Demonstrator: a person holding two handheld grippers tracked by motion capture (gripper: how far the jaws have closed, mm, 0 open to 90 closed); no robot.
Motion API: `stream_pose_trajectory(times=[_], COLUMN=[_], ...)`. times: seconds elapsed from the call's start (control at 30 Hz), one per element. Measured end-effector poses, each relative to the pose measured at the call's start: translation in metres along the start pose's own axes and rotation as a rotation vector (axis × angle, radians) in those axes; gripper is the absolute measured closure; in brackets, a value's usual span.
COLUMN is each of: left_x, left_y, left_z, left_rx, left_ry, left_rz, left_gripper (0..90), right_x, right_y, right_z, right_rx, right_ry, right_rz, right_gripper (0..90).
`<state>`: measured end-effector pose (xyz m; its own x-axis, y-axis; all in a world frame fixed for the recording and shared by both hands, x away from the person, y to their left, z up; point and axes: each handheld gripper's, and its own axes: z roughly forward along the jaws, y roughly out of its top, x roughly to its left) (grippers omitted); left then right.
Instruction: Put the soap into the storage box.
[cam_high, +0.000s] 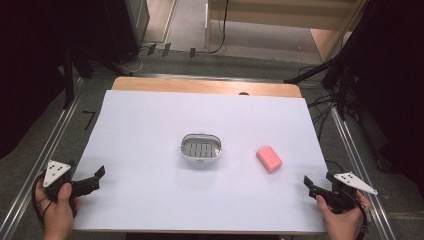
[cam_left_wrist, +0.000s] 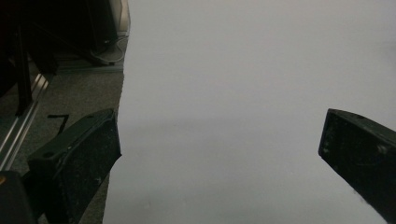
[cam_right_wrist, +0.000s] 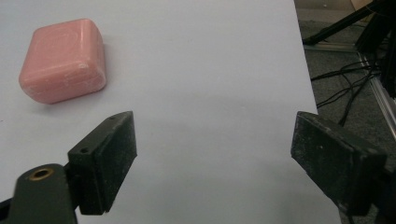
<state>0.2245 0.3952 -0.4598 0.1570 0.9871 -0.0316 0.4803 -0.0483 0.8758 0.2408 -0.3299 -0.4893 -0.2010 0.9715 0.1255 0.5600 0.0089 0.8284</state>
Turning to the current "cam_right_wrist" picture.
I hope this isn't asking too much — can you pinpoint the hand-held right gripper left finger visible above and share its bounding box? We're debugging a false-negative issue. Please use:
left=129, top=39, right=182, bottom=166
left=66, top=110, right=138, bottom=217

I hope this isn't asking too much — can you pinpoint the black tripod leg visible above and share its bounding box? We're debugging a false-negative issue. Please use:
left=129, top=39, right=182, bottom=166
left=302, top=2, right=387, bottom=47

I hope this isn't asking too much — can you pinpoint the aluminium frame rail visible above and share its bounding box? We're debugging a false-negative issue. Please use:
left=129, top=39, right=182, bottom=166
left=357, top=51, right=396, bottom=142

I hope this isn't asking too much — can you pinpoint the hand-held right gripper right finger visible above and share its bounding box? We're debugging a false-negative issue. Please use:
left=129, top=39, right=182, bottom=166
left=290, top=111, right=389, bottom=217

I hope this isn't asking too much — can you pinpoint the black cable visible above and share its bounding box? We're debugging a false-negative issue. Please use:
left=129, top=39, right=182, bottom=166
left=316, top=68, right=379, bottom=127
left=310, top=60, right=381, bottom=82

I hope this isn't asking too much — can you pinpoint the pink soap bar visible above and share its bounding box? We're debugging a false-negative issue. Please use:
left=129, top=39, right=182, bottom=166
left=18, top=18, right=107, bottom=105

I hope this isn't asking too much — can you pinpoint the black stand post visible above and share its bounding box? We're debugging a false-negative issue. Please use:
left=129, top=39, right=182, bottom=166
left=354, top=0, right=396, bottom=99

